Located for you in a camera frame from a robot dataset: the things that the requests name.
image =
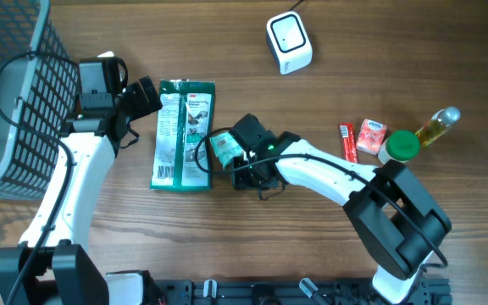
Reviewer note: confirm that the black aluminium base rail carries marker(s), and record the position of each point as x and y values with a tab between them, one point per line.
337	292

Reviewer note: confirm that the yellow oil bottle silver cap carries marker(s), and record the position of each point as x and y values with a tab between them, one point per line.
439	124

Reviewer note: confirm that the red stick sachet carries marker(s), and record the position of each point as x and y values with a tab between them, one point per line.
348	142

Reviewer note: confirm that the teal white small packet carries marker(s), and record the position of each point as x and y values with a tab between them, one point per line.
225	148

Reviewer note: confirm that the white barcode scanner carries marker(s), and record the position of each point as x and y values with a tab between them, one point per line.
288	42

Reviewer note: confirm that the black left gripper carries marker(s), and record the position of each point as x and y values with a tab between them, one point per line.
140	107

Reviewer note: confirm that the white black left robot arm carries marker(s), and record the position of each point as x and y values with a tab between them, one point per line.
51	265

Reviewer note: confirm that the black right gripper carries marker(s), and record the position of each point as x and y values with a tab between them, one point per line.
241	180

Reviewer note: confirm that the green lid glass jar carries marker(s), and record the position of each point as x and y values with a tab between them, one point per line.
401	146

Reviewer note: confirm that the green white glove package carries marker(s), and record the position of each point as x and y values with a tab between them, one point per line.
180	157

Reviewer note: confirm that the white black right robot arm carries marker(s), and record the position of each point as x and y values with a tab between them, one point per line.
400	224

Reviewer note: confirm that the red tissue pack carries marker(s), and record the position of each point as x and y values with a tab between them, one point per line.
371	136

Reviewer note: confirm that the grey plastic mesh basket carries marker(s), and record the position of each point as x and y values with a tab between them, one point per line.
37	89

